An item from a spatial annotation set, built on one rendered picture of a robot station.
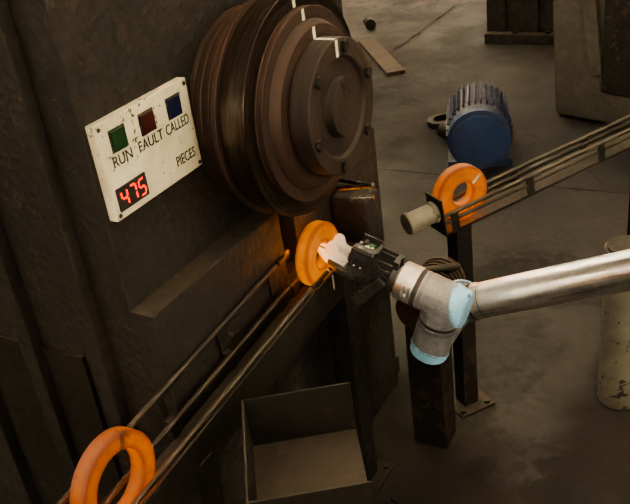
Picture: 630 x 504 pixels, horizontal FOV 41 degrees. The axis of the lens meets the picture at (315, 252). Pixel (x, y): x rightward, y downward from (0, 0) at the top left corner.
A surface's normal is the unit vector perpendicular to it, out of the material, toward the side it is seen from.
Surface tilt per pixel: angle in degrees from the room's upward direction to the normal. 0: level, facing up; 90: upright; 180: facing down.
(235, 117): 75
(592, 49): 90
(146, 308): 0
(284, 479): 5
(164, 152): 90
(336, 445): 5
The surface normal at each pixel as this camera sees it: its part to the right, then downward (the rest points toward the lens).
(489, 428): -0.12, -0.87
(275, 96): -0.04, 0.10
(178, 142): 0.87, 0.14
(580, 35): -0.68, 0.43
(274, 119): -0.05, 0.31
